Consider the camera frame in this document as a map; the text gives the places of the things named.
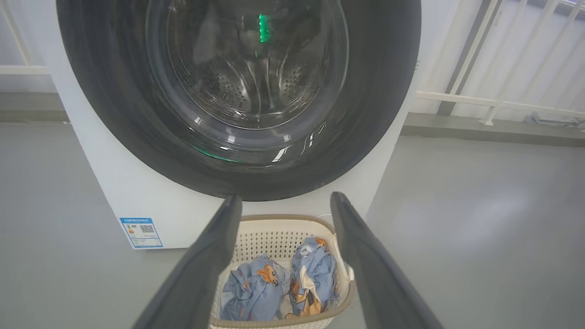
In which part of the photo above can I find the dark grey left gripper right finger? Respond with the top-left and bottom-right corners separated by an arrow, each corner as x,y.
330,191 -> 445,329

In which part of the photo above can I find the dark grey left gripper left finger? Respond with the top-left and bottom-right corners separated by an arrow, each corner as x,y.
132,195 -> 243,329

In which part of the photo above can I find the blue fox print garment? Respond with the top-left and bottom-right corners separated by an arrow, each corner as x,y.
219,255 -> 291,320

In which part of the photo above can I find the blue garment with cream lining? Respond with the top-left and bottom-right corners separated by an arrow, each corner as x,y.
286,237 -> 341,317

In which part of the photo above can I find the black round glass washer door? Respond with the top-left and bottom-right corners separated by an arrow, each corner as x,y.
56,0 -> 422,202

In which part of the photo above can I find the cream perforated laundry basket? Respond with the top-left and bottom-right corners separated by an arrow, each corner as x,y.
208,214 -> 358,329

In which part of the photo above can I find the white front-load washing machine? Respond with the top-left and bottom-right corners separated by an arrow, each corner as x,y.
43,0 -> 428,250

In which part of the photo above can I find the blue energy label sticker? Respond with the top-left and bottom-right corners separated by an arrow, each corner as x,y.
120,218 -> 164,249

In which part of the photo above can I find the white metal railing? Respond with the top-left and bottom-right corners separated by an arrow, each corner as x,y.
416,0 -> 585,126
0,0 -> 51,76

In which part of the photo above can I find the dark grey vertical post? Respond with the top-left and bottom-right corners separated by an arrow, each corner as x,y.
436,0 -> 492,116

